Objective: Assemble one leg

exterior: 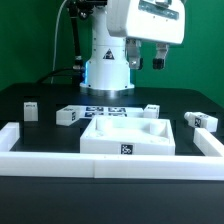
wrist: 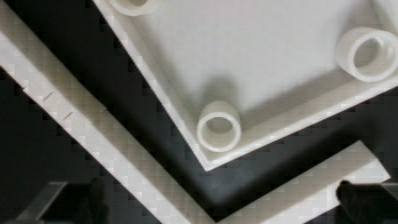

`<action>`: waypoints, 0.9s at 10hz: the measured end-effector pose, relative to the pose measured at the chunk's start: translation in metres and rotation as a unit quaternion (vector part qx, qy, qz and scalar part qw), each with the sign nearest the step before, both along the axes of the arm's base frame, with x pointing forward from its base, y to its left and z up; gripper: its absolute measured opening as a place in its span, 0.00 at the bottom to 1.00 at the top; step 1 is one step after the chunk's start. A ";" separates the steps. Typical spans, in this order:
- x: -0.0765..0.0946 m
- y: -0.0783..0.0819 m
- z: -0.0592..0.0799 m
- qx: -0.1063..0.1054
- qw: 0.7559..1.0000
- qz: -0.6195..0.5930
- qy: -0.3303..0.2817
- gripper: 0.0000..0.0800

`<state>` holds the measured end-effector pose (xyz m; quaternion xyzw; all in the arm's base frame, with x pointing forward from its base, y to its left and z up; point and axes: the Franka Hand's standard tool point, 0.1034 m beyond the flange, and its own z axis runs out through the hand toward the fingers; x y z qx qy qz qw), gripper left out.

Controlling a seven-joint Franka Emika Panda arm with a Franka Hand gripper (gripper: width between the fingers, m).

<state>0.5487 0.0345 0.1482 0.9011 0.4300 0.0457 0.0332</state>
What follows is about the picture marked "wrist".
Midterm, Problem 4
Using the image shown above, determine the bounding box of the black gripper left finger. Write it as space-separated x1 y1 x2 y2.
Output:
15 179 108 224

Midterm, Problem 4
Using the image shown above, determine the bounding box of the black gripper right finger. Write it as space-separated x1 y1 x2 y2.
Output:
335 180 398 224

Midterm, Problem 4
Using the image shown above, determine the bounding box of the white square tabletop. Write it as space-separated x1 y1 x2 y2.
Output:
93 0 398 169

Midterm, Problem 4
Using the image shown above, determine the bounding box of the white U-shaped fence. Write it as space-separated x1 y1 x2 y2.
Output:
0 0 388 224

